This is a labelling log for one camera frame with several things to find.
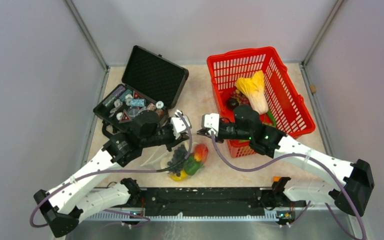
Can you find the dark plum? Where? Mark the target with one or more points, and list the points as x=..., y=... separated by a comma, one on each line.
x=232, y=103

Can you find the napa cabbage toy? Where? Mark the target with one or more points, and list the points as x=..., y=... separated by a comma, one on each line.
x=254, y=89

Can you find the black grape bunch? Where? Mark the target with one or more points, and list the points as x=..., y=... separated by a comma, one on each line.
x=176, y=162

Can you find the red tomato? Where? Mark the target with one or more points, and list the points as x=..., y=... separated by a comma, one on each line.
x=200, y=153

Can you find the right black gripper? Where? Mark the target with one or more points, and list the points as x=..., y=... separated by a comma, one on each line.
x=205, y=131

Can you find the red plastic basket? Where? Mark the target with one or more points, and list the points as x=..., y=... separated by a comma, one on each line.
x=286, y=104

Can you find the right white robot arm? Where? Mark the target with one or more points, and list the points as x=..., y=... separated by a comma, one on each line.
x=348, y=185

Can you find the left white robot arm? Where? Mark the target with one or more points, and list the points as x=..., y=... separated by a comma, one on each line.
x=65, y=206

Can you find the purple grape bunch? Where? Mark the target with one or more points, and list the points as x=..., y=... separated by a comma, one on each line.
x=240, y=97

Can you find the yellow lemon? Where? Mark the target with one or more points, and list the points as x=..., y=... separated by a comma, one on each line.
x=179, y=176

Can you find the clear zip top bag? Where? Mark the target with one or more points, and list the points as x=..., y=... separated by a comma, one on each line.
x=158, y=159

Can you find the black poker chip case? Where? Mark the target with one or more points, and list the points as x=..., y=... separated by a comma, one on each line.
x=149, y=82

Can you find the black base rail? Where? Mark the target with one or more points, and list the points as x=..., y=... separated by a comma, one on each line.
x=209, y=201

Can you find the green bell pepper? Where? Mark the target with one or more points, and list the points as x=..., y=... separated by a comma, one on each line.
x=191, y=166

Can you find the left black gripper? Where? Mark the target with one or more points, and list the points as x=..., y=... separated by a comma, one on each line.
x=182, y=137

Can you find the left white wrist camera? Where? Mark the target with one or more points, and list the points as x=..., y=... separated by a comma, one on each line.
x=181, y=124

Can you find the orange handled tool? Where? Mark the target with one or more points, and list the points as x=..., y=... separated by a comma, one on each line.
x=279, y=179

